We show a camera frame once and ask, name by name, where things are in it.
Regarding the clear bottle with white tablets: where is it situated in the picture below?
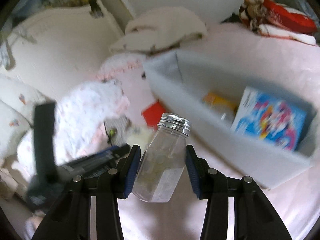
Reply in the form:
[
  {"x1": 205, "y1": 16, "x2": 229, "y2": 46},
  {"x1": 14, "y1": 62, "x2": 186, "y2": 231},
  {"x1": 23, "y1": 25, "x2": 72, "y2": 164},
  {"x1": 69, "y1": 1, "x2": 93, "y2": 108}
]
[{"x1": 132, "y1": 113, "x2": 191, "y2": 203}]

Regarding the pink bed sheet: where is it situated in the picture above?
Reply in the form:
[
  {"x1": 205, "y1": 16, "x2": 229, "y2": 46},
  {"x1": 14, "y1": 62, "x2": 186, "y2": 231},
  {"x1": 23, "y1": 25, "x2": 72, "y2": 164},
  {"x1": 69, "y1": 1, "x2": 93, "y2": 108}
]
[{"x1": 97, "y1": 23, "x2": 319, "y2": 239}]

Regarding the floral white quilt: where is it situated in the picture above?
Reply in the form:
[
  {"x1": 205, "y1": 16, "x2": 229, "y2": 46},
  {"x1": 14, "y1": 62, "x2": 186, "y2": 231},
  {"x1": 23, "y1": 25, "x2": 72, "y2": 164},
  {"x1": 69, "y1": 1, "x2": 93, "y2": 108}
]
[{"x1": 15, "y1": 80, "x2": 131, "y2": 178}]

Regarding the plaid fabric pouch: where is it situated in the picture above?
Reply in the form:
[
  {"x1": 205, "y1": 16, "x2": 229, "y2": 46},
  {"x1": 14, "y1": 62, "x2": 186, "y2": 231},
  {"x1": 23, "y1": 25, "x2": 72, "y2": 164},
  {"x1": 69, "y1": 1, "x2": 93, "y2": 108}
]
[{"x1": 104, "y1": 115, "x2": 131, "y2": 146}]

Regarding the zip bag with cream contents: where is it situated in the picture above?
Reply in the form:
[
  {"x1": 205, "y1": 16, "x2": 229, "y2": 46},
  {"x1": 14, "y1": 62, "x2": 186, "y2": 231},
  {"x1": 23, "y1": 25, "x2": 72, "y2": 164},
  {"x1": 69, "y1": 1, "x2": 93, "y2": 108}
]
[{"x1": 125, "y1": 126, "x2": 153, "y2": 154}]

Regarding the grey fabric storage bin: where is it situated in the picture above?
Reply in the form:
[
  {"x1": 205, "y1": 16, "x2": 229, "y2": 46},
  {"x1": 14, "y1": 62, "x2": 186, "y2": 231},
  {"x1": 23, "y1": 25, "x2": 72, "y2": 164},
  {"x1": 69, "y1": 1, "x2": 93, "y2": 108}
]
[{"x1": 143, "y1": 49, "x2": 319, "y2": 189}]

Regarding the colourful blue cartoon box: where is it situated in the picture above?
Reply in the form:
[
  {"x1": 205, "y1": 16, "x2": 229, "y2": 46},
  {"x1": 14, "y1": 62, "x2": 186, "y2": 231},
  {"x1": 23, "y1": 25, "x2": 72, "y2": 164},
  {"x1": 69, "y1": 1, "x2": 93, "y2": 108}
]
[{"x1": 231, "y1": 86, "x2": 306, "y2": 151}]

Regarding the red flat packet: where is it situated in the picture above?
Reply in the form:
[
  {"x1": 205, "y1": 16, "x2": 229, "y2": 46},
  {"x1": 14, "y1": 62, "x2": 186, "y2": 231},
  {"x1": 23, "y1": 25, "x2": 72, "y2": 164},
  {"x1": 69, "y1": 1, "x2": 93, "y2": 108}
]
[{"x1": 142, "y1": 101, "x2": 167, "y2": 129}]

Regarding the pink ruffled floral pillow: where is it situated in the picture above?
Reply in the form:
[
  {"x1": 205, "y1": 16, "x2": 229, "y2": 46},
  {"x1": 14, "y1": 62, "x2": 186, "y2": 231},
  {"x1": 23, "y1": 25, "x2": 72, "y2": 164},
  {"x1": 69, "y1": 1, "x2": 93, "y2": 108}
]
[{"x1": 96, "y1": 53, "x2": 148, "y2": 82}]

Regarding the cream folded blanket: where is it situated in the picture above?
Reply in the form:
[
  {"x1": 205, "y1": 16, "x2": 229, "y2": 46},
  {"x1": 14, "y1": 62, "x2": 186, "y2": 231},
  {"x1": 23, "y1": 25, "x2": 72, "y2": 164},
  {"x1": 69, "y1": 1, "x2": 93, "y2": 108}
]
[{"x1": 110, "y1": 7, "x2": 208, "y2": 53}]

